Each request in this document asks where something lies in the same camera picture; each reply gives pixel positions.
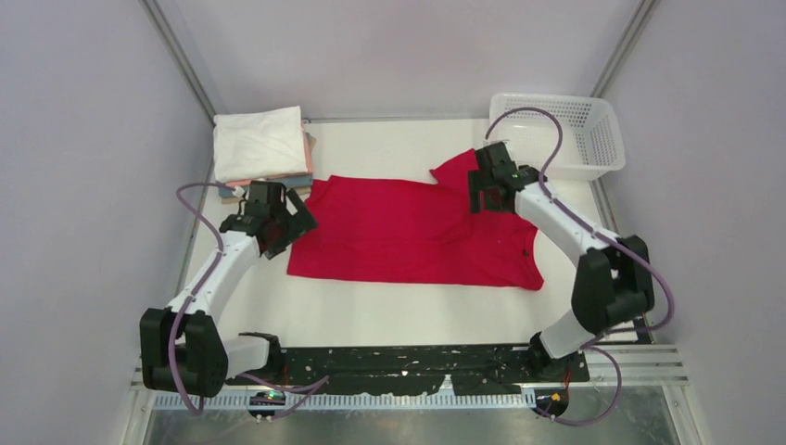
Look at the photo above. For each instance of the aluminium front rail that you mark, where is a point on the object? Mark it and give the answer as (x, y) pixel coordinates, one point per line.
(612, 366)

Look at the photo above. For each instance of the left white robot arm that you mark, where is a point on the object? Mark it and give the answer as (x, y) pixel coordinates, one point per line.
(182, 350)

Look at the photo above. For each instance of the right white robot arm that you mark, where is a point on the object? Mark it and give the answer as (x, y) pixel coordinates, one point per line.
(612, 284)

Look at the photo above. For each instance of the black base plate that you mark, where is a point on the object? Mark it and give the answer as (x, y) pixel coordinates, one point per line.
(481, 369)

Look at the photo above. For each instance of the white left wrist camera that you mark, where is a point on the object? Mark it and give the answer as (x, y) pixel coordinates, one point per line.
(240, 191)

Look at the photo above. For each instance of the blue folded t shirt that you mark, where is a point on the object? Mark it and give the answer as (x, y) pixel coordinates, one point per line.
(292, 182)

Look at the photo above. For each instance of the white plastic basket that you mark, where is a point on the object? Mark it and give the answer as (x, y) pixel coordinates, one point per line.
(592, 141)

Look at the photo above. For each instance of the red t shirt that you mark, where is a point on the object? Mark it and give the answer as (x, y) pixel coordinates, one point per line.
(400, 231)

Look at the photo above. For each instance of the white folded t shirt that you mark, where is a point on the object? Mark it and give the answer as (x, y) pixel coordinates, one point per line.
(259, 145)

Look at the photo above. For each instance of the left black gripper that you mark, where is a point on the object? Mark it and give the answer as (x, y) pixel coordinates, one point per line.
(295, 221)

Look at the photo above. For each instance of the pink folded t shirt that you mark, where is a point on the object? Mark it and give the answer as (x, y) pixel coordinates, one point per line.
(308, 140)

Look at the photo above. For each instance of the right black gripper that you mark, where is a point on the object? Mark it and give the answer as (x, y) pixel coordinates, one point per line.
(482, 191)

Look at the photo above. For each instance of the tan folded t shirt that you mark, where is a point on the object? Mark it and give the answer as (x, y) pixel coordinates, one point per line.
(299, 190)

